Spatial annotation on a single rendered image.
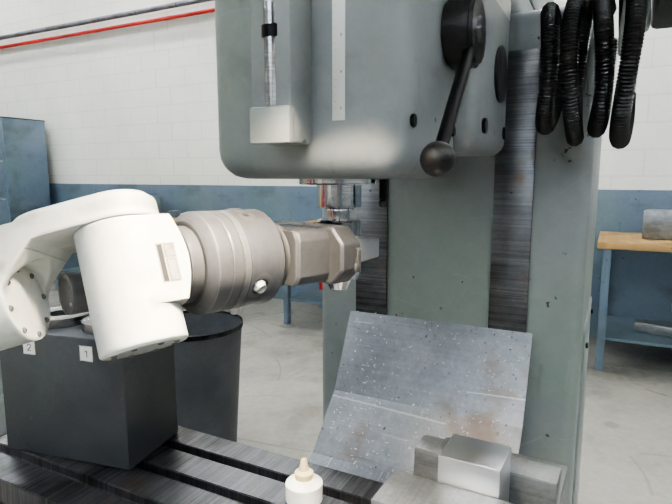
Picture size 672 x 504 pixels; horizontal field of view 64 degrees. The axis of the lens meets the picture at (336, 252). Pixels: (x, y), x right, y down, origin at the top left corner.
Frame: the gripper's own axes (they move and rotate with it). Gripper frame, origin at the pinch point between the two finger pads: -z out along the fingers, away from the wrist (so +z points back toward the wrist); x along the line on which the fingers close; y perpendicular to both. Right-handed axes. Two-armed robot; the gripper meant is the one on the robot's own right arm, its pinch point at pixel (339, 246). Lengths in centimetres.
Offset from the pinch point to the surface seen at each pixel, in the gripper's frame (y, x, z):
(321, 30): -19.7, -5.5, 7.9
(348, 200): -5.1, -2.2, 0.9
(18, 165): -20, 714, -150
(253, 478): 33.3, 15.7, 0.3
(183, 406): 92, 165, -69
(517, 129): -15.0, 0.0, -38.4
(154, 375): 21.8, 32.4, 6.0
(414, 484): 22.3, -11.2, 0.4
